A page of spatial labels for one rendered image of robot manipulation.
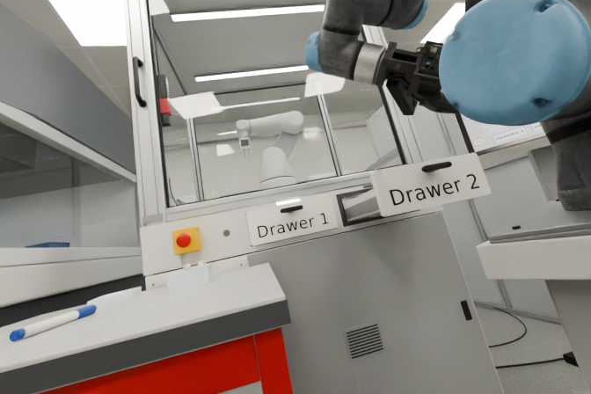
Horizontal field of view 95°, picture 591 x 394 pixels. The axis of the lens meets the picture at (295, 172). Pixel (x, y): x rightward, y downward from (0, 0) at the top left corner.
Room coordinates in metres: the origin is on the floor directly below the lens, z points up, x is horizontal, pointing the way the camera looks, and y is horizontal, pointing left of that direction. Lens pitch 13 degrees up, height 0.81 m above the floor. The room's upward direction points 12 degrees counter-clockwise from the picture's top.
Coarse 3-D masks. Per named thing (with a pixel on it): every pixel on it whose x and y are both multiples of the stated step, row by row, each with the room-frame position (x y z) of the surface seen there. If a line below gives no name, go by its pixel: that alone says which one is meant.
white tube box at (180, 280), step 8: (208, 264) 0.66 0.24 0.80; (176, 272) 0.60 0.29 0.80; (184, 272) 0.60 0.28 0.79; (192, 272) 0.60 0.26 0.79; (200, 272) 0.61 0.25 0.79; (208, 272) 0.62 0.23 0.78; (168, 280) 0.59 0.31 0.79; (176, 280) 0.59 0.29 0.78; (184, 280) 0.60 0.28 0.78; (192, 280) 0.60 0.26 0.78; (200, 280) 0.61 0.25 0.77; (208, 280) 0.61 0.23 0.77; (168, 288) 0.59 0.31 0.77; (176, 288) 0.59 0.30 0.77; (184, 288) 0.60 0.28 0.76
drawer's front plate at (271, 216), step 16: (272, 208) 0.89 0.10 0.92; (304, 208) 0.91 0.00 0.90; (320, 208) 0.91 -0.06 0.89; (256, 224) 0.88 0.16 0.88; (272, 224) 0.88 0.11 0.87; (288, 224) 0.89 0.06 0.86; (304, 224) 0.90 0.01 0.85; (320, 224) 0.91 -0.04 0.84; (336, 224) 0.92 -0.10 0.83; (256, 240) 0.87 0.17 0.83; (272, 240) 0.88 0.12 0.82
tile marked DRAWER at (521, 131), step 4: (516, 128) 0.93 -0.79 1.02; (520, 128) 0.92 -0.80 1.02; (524, 128) 0.91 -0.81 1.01; (504, 132) 0.95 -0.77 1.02; (508, 132) 0.94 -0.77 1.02; (512, 132) 0.94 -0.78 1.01; (516, 132) 0.93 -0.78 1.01; (520, 132) 0.92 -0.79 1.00; (524, 132) 0.91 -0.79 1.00; (492, 136) 0.97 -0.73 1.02; (496, 136) 0.96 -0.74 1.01; (500, 136) 0.95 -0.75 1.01; (504, 136) 0.94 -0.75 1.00; (508, 136) 0.93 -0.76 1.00; (512, 136) 0.93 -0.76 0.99; (516, 136) 0.92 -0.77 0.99; (496, 140) 0.96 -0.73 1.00; (500, 140) 0.95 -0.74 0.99; (504, 140) 0.94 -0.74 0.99
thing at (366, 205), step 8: (368, 192) 0.73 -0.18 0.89; (352, 200) 0.86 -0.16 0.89; (360, 200) 0.80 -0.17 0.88; (368, 200) 0.73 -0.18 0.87; (376, 200) 0.69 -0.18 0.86; (344, 208) 0.96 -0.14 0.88; (352, 208) 0.87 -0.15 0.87; (360, 208) 0.81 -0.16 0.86; (368, 208) 0.75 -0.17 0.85; (376, 208) 0.70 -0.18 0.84; (352, 216) 0.89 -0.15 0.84; (360, 216) 0.83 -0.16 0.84; (368, 216) 1.01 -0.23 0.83
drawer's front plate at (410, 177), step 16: (432, 160) 0.66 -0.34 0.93; (448, 160) 0.67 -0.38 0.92; (464, 160) 0.68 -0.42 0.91; (384, 176) 0.64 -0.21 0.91; (400, 176) 0.65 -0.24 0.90; (416, 176) 0.65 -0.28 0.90; (432, 176) 0.66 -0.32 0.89; (448, 176) 0.67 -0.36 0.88; (464, 176) 0.67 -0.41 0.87; (480, 176) 0.68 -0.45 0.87; (384, 192) 0.64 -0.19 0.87; (416, 192) 0.65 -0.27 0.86; (448, 192) 0.66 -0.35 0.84; (464, 192) 0.67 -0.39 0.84; (480, 192) 0.68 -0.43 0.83; (384, 208) 0.63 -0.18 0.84; (400, 208) 0.64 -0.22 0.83; (416, 208) 0.65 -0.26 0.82
